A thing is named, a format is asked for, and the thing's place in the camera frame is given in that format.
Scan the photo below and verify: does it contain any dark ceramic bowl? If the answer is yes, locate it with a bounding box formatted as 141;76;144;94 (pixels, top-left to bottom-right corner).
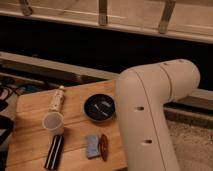
84;94;115;122

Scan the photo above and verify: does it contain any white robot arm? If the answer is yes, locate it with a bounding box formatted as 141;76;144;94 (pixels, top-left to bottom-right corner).
115;59;200;171

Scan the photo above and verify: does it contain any white spray bottle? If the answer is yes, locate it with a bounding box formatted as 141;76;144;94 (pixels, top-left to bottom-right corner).
49;86;65;112

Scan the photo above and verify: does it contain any blue grey sponge block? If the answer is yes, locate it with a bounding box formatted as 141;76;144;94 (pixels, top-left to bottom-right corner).
85;134;100;159

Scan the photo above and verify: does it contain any dark red oval object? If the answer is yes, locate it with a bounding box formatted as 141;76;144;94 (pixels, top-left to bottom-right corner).
99;134;108;161

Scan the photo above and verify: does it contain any middle metal railing post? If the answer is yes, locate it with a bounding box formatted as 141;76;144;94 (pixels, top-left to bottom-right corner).
98;0;108;26

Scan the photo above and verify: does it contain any metal railing post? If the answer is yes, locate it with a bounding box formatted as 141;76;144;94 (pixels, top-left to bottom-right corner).
98;0;108;26
158;0;176;34
19;0;33;16

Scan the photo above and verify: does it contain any right metal railing post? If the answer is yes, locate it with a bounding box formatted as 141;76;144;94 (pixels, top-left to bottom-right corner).
158;0;176;34

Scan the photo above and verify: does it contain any dark cables and clutter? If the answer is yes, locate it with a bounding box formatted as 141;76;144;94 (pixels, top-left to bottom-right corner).
0;75;43;171

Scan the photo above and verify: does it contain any left metal railing post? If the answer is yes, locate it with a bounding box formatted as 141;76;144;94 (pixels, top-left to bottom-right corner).
19;0;33;16

